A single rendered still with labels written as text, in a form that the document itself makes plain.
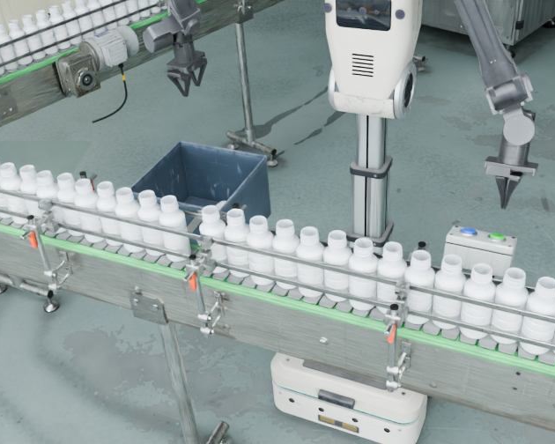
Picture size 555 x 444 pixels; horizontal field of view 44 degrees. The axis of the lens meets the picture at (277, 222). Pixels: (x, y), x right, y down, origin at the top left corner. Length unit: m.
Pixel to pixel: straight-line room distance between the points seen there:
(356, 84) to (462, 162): 2.08
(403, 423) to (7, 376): 1.56
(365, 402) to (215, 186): 0.85
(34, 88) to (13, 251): 1.08
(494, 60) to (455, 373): 0.64
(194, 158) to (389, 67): 0.75
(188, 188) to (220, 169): 0.17
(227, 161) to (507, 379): 1.14
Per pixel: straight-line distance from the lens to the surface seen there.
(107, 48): 2.89
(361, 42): 1.85
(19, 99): 2.92
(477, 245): 1.52
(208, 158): 2.25
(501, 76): 1.44
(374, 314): 1.51
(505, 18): 5.04
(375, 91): 1.90
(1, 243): 2.02
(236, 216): 1.55
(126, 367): 2.86
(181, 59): 1.92
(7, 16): 5.45
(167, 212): 1.61
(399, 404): 2.32
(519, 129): 1.40
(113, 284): 1.83
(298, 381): 2.39
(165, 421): 2.65
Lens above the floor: 2.05
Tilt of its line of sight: 36 degrees down
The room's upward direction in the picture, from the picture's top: 5 degrees counter-clockwise
